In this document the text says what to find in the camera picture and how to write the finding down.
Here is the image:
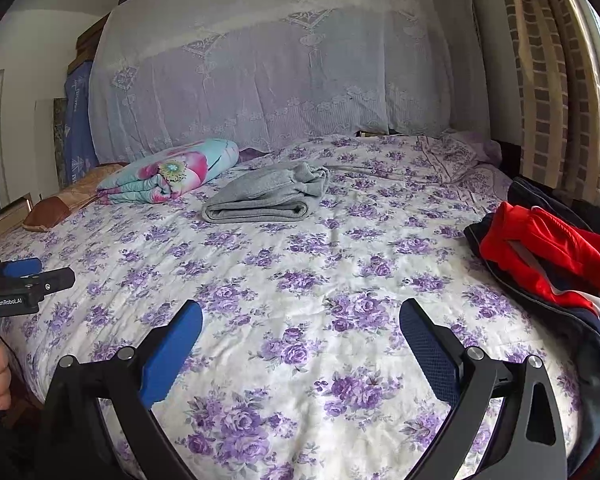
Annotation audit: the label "white lace cover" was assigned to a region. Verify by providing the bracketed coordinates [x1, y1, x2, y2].
[87, 0, 491, 166]

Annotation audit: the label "brown wooden cabinet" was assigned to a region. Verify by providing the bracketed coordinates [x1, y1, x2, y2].
[67, 12, 112, 73]

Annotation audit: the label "navy jacket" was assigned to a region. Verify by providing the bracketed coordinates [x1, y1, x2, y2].
[464, 176, 600, 476]

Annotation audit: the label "beige grey checked curtain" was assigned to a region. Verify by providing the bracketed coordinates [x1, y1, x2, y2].
[500, 0, 600, 206]

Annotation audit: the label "dark patterned panel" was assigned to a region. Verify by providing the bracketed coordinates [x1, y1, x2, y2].
[52, 97, 72, 186]

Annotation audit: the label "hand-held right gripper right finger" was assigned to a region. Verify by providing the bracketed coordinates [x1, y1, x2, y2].
[399, 298, 568, 480]

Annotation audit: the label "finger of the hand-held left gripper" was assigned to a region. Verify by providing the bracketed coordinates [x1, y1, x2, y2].
[27, 267, 76, 292]
[2, 258, 42, 278]

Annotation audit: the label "purple floral bedspread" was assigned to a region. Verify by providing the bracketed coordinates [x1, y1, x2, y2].
[0, 132, 586, 480]

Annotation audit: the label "red jacket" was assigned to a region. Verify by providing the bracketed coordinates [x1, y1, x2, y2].
[480, 201, 600, 316]

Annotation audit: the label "folded teal pink floral quilt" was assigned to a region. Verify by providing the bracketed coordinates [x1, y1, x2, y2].
[96, 138, 240, 206]

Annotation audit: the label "purple floral pillow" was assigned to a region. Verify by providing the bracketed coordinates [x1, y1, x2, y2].
[417, 130, 503, 183]

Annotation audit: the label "brown orange pillow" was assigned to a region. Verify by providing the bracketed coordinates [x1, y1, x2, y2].
[22, 162, 131, 232]

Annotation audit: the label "blue packaged bundle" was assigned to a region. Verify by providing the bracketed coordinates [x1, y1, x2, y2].
[62, 60, 98, 188]

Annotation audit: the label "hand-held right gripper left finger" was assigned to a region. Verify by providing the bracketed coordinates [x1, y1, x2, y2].
[32, 299, 204, 480]

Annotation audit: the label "grey pants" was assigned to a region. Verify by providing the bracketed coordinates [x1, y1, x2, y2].
[201, 161, 331, 224]

